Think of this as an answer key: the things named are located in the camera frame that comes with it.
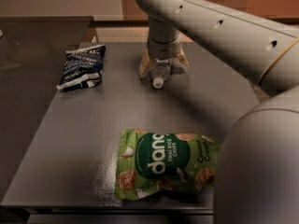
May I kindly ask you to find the dark blue chip bag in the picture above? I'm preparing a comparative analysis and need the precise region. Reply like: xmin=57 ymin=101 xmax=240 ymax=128
xmin=57 ymin=45 xmax=106 ymax=91

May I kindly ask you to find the green rice chip bag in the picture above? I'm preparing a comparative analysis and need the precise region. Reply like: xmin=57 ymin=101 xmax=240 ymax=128
xmin=115 ymin=129 xmax=221 ymax=201

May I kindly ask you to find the clear plastic water bottle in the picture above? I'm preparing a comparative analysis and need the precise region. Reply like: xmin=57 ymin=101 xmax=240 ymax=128
xmin=150 ymin=59 xmax=171 ymax=89

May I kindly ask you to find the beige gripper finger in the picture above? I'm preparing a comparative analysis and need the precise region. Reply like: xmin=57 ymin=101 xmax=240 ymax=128
xmin=171 ymin=54 xmax=190 ymax=75
xmin=138 ymin=50 xmax=155 ymax=79

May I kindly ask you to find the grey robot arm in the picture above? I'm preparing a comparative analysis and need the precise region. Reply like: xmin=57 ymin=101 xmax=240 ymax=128
xmin=136 ymin=0 xmax=299 ymax=224

